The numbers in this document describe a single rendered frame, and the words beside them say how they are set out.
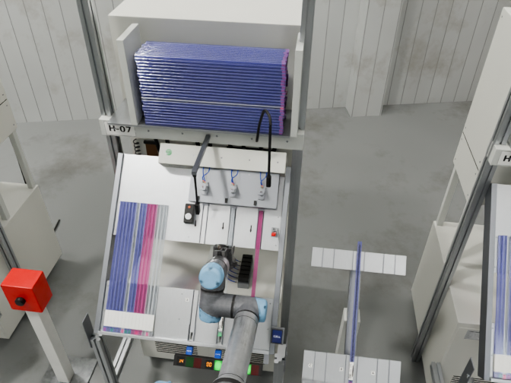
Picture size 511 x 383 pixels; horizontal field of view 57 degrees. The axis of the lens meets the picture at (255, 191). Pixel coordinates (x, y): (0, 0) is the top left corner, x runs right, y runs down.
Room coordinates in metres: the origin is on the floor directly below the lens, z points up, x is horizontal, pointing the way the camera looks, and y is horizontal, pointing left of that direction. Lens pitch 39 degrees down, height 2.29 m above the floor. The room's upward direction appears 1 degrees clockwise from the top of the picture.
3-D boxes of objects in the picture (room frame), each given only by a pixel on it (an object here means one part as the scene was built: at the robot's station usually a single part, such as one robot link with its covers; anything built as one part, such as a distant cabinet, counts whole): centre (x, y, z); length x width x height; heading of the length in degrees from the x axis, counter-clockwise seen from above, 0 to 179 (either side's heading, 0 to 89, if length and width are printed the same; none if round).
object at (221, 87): (1.55, 0.15, 1.52); 0.51 x 0.13 x 0.27; 83
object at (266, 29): (2.01, 0.15, 0.86); 0.70 x 0.67 x 1.72; 83
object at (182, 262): (1.68, 0.19, 0.31); 0.70 x 0.65 x 0.62; 83
